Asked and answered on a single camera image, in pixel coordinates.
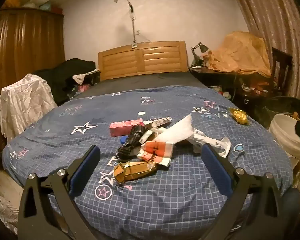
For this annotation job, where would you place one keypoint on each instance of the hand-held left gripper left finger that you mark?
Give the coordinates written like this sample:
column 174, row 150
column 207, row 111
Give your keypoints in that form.
column 86, row 172

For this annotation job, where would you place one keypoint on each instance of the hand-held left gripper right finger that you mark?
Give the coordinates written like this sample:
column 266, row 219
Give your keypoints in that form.
column 217, row 170

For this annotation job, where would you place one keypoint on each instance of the white plastic bucket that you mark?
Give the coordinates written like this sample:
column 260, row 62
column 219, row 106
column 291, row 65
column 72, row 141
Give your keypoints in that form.
column 282, row 132

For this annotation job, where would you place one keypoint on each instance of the white bubble wrap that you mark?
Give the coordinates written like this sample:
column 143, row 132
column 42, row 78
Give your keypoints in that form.
column 180, row 130

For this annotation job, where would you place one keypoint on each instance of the black ribbed packet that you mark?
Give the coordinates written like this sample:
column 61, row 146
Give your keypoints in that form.
column 132, row 140

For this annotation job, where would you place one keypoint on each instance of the gold foil wrapper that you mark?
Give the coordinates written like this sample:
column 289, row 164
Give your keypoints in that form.
column 238, row 116

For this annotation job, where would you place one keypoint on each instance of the orange white plastic bag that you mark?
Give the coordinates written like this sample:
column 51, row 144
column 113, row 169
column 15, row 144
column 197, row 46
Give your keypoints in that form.
column 155, row 151

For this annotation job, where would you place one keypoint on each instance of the gold cardboard box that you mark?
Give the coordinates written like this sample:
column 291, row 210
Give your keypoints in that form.
column 135, row 170

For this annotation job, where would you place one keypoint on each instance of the blue bottle cap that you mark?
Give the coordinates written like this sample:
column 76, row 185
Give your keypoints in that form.
column 123, row 140

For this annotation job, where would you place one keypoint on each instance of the pink cardboard box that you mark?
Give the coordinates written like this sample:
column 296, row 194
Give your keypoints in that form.
column 125, row 126

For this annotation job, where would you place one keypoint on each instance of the blue star checked blanket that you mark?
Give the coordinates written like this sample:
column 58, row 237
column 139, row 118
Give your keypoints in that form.
column 165, row 200

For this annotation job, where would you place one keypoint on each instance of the small white tube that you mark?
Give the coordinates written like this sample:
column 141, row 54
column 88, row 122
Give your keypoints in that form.
column 150, row 135

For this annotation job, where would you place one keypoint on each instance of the dark wooden chair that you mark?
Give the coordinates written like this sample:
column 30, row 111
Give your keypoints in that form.
column 281, row 60

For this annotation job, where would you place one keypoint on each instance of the white bottle cap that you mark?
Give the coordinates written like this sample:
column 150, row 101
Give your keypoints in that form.
column 141, row 113

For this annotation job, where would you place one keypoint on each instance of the grey striped cloth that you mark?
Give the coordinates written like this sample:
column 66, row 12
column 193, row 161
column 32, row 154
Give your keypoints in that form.
column 2, row 215

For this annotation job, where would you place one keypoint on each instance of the dark wooden desk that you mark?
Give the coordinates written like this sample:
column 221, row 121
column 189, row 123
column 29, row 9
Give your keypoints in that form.
column 210, row 76

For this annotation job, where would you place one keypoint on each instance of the white crinkled cloth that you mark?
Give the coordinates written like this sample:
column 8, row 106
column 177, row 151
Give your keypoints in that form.
column 22, row 100

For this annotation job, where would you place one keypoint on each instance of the orange cover cloth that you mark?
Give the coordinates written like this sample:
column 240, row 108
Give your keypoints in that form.
column 240, row 52

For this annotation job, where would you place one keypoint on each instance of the grey bed mattress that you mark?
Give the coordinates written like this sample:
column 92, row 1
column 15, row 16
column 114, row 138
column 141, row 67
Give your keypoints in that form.
column 140, row 82

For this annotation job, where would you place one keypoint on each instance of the black clothes pile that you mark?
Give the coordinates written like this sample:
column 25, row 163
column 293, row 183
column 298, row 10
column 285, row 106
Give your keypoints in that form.
column 72, row 67

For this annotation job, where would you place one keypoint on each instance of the wooden bed headboard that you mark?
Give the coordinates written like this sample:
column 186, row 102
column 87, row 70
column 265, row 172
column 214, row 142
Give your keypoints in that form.
column 120, row 62

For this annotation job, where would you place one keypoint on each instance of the beige patterned curtain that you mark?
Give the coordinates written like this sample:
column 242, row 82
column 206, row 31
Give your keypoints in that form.
column 277, row 17

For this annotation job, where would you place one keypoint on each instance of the dark desk lamp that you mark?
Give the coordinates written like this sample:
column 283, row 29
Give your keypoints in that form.
column 202, row 46

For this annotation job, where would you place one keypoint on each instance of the brown wooden wardrobe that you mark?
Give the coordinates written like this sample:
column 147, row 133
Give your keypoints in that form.
column 27, row 45

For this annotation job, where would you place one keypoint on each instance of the white cloth bundle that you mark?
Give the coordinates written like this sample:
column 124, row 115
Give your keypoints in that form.
column 38, row 2

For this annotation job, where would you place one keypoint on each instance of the white wall socket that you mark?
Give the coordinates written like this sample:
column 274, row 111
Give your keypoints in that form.
column 138, row 31

